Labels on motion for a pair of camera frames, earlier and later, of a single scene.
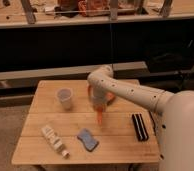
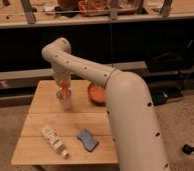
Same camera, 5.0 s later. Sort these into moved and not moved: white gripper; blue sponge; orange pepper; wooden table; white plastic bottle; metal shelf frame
Moved: orange pepper; white gripper
Not moved: white plastic bottle; blue sponge; metal shelf frame; wooden table
